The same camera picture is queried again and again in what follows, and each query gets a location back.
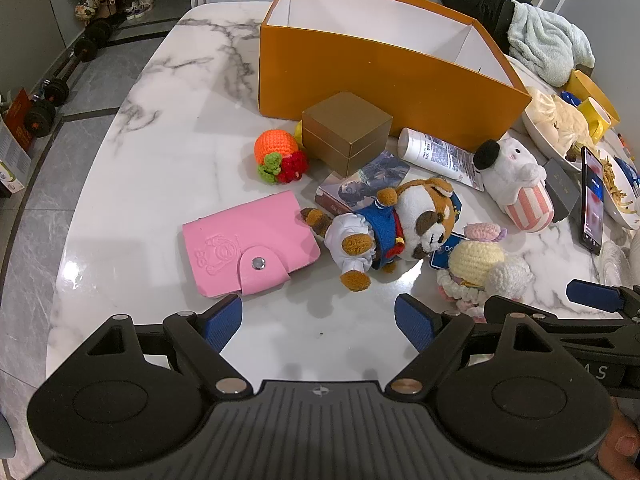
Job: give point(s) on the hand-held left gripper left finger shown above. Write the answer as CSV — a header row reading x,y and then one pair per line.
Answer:
x,y
225,317

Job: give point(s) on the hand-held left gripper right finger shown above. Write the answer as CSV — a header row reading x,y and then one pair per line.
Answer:
x,y
415,320

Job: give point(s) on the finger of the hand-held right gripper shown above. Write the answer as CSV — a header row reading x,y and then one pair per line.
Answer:
x,y
590,294
575,327

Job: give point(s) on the pink snap wallet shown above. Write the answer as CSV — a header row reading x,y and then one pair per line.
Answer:
x,y
235,240

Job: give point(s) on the cream crochet doll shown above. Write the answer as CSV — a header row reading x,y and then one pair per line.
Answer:
x,y
480,260

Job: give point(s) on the raccoon plush toy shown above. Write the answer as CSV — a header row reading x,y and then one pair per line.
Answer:
x,y
400,220

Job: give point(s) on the grey small box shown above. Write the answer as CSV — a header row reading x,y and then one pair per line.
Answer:
x,y
562,187

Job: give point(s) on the white pig plush toy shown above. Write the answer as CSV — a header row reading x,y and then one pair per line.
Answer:
x,y
520,180

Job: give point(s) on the dark illustrated booklet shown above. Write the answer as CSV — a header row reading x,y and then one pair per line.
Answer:
x,y
385,167

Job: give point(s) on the gold gift box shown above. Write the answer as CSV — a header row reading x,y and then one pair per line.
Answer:
x,y
340,135

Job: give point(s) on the orange cardboard box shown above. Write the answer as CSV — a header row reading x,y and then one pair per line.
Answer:
x,y
350,75

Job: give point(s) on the person's right hand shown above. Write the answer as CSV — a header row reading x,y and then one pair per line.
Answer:
x,y
622,440

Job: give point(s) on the blue card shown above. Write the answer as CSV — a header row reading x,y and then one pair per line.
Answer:
x,y
442,255

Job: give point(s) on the black smartphone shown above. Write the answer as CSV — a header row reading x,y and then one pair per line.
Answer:
x,y
592,200

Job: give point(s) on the white plate with fries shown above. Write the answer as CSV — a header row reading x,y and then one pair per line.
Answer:
x,y
620,195

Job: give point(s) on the brown illustrated card box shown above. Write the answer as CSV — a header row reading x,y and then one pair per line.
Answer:
x,y
340,195

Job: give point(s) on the white printed tube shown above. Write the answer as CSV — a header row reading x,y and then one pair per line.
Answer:
x,y
440,155

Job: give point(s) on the crochet orange and strawberry toy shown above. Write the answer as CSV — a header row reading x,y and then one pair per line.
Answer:
x,y
277,152

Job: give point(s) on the yellow mug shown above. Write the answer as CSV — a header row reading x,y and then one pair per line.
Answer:
x,y
595,120

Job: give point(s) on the white bowl with cream bag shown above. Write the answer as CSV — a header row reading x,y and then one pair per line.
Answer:
x,y
555,120

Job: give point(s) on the small blue packet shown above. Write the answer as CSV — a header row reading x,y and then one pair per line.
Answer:
x,y
571,97

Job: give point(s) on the yellow box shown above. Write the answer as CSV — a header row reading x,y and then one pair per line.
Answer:
x,y
597,91

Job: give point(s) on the light blue fleece towel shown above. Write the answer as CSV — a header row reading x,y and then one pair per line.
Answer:
x,y
545,45

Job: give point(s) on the cardboard product boxes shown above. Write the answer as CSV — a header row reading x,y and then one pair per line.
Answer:
x,y
12,145

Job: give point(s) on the black dumbbell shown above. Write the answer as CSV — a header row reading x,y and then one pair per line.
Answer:
x,y
45,110

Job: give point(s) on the black jacket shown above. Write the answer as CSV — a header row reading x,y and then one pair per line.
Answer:
x,y
485,5

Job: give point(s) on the pair of white sneakers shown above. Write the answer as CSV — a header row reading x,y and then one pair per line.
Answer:
x,y
140,6

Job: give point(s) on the patterned ball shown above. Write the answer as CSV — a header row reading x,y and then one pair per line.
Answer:
x,y
86,8

